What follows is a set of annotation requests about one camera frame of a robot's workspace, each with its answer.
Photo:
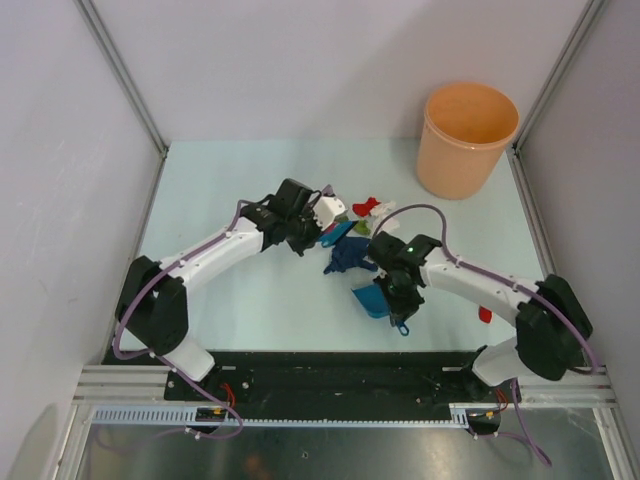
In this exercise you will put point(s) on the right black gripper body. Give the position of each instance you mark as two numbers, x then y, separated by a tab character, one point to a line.
402	299

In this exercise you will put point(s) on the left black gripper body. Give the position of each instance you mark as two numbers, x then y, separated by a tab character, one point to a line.
304	230

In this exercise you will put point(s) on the blue plastic dustpan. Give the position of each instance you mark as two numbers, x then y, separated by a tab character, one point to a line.
371	298

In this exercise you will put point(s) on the blue hand brush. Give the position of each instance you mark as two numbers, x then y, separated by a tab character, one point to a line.
339	231

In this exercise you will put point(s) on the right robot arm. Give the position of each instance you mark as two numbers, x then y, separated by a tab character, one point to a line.
551	327

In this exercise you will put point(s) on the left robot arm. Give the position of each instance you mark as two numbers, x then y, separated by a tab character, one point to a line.
153	308

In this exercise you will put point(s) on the red paper scrap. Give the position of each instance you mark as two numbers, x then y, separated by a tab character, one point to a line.
485	315
363	209

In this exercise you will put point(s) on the orange plastic bucket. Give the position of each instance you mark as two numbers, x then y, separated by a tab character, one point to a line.
467	127

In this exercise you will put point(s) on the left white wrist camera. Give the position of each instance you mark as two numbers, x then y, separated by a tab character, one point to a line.
326	209

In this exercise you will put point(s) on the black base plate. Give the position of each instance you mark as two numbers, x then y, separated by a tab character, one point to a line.
338	386

